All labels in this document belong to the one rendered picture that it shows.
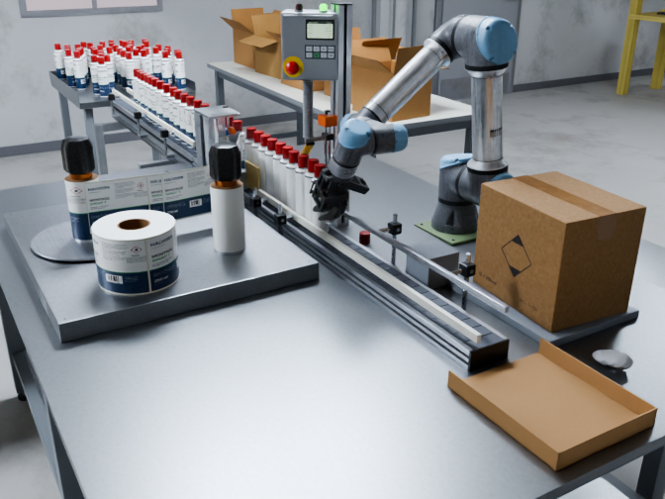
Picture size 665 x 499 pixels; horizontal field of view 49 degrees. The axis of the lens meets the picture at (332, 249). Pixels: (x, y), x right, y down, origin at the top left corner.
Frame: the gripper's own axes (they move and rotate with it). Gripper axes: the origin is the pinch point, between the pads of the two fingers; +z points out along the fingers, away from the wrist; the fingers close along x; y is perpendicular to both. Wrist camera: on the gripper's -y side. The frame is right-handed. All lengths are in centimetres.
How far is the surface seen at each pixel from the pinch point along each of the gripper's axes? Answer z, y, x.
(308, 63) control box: -24.7, -4.7, -37.4
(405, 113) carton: 78, -126, -113
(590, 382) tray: -34, -12, 80
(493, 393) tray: -30, 8, 73
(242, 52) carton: 168, -121, -282
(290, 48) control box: -27, -1, -42
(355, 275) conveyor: -6.0, 6.0, 24.1
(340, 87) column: -21.4, -12.8, -29.7
